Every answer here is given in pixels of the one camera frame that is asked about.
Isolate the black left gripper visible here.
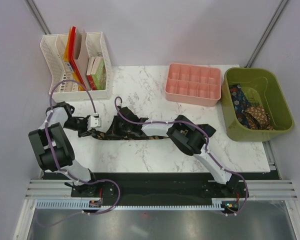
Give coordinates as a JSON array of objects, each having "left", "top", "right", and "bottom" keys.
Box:
[{"left": 63, "top": 115, "right": 96, "bottom": 139}]

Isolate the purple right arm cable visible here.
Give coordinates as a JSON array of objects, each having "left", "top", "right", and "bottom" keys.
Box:
[{"left": 114, "top": 96, "right": 250, "bottom": 218}]

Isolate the aluminium corner post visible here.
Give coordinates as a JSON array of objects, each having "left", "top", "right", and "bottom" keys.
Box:
[
  {"left": 244, "top": 0, "right": 291, "bottom": 68},
  {"left": 24, "top": 0, "right": 51, "bottom": 35}
]

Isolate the red book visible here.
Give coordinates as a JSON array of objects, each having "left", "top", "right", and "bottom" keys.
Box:
[{"left": 86, "top": 57, "right": 98, "bottom": 91}]

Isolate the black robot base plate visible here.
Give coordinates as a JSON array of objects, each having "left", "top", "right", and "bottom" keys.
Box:
[{"left": 41, "top": 171, "right": 282, "bottom": 207}]

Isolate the beige cardboard folder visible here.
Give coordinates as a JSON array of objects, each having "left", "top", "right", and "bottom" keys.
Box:
[{"left": 74, "top": 28, "right": 91, "bottom": 90}]

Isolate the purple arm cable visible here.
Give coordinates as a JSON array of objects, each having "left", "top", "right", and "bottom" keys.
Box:
[
  {"left": 44, "top": 80, "right": 123, "bottom": 217},
  {"left": 114, "top": 96, "right": 250, "bottom": 218}
]

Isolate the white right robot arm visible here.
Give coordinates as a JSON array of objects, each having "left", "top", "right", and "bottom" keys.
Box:
[{"left": 106, "top": 107, "right": 240, "bottom": 197}]

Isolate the right aluminium corner post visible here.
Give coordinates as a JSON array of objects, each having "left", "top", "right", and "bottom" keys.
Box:
[{"left": 244, "top": 0, "right": 291, "bottom": 68}]

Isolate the aluminium frame rail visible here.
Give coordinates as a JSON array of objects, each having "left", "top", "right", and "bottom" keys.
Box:
[{"left": 25, "top": 180, "right": 298, "bottom": 201}]

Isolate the green book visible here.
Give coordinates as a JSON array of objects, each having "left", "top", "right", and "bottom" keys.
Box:
[{"left": 91, "top": 56, "right": 107, "bottom": 90}]

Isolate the brown floral tie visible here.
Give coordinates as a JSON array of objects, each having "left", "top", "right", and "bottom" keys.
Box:
[{"left": 243, "top": 106, "right": 275, "bottom": 131}]

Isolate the orange folder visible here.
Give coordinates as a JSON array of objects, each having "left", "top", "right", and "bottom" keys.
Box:
[{"left": 63, "top": 26, "right": 85, "bottom": 91}]

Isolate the red folder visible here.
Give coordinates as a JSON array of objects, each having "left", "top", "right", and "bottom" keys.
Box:
[{"left": 69, "top": 26, "right": 91, "bottom": 90}]

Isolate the navy floral tie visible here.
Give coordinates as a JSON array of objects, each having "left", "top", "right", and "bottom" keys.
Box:
[{"left": 229, "top": 84, "right": 252, "bottom": 129}]

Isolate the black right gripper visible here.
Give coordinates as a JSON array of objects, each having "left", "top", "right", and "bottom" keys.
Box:
[{"left": 106, "top": 115, "right": 132, "bottom": 137}]

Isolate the black gold floral tie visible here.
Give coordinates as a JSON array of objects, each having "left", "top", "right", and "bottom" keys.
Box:
[{"left": 92, "top": 123, "right": 217, "bottom": 142}]

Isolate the white plastic file rack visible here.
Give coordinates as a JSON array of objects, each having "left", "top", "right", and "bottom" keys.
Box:
[{"left": 40, "top": 27, "right": 113, "bottom": 103}]

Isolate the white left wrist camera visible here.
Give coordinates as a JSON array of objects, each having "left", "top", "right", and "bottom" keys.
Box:
[{"left": 87, "top": 115, "right": 102, "bottom": 130}]

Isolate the olive green plastic bin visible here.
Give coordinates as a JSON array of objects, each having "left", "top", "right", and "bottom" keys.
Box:
[{"left": 220, "top": 67, "right": 294, "bottom": 142}]

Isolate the pink divided organizer tray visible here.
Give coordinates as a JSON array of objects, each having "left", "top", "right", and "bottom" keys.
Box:
[{"left": 165, "top": 63, "right": 222, "bottom": 107}]

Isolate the left aluminium corner post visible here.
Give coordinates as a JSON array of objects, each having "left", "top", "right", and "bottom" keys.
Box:
[{"left": 24, "top": 0, "right": 51, "bottom": 35}]

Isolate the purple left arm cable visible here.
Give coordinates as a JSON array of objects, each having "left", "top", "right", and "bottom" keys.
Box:
[{"left": 44, "top": 80, "right": 123, "bottom": 217}]

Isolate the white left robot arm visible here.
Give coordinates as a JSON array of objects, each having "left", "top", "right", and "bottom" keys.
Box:
[{"left": 28, "top": 101, "right": 100, "bottom": 197}]

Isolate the slotted cable duct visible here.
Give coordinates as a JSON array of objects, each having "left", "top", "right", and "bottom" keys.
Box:
[{"left": 36, "top": 199, "right": 224, "bottom": 211}]

